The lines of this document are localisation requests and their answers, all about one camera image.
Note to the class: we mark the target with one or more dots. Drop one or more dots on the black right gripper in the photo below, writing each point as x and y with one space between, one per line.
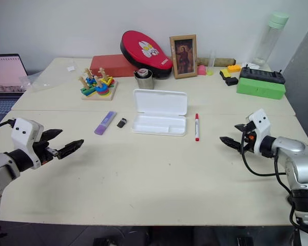
249 135

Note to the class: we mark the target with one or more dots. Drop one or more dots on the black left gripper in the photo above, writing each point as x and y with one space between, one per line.
42 151

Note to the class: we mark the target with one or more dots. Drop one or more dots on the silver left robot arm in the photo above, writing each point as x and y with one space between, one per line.
1 166

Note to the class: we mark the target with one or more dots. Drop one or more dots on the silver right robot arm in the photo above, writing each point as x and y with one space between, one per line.
295 159

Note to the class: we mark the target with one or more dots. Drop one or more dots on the white plastic case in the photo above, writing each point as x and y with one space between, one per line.
160 112

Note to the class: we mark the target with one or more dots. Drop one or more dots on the red marker pen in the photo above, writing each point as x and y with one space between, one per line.
197 126

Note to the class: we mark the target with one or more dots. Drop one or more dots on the purple highlighter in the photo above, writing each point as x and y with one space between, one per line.
105 122

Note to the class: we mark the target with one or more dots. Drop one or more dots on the green rectangular box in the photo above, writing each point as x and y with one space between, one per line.
260 88

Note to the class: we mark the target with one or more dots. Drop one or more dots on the yellow black toy tool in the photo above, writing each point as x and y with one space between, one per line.
228 77

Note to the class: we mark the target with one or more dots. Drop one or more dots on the small black binder clip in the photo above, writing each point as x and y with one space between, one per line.
121 123

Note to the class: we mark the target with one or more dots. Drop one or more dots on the clear plastic bag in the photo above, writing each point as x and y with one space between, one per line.
45 77

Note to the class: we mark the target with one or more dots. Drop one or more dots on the black remote controller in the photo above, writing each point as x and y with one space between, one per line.
262 74

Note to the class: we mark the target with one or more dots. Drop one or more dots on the orange yellow toy block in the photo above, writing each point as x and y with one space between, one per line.
233 68

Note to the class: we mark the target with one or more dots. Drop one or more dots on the yellow-green small cup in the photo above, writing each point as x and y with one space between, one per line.
210 72

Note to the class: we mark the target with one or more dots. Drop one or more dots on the wooden shape stacking toy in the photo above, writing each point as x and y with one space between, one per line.
98 84

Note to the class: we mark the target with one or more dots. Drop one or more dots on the white crumpled paper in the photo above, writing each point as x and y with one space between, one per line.
251 65

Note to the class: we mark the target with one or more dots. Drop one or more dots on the pink plastic block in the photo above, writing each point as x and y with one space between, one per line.
201 69

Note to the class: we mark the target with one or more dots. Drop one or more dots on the wooden log roll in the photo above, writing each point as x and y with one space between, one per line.
220 61

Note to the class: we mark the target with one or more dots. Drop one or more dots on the clear drinking glass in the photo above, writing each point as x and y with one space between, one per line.
212 59

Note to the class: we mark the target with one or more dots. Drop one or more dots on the open laptop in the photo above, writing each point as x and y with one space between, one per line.
3 82

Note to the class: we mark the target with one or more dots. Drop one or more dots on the red rectangular box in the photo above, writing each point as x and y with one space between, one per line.
109 66

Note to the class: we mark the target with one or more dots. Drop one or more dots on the wooden framed picture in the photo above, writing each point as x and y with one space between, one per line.
183 57

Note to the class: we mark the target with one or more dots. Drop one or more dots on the clear bottle green lid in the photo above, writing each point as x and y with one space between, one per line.
269 38

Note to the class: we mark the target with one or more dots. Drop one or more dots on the metal cup with lid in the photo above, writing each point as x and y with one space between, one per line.
143 79

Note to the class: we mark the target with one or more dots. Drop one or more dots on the red black oval pad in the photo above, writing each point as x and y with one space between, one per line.
146 52

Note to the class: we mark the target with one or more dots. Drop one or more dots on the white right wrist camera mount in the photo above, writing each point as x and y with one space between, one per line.
260 128

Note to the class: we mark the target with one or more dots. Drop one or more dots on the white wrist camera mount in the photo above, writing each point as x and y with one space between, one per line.
21 133
260 128

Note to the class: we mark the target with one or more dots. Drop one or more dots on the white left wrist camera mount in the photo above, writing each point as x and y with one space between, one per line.
21 133

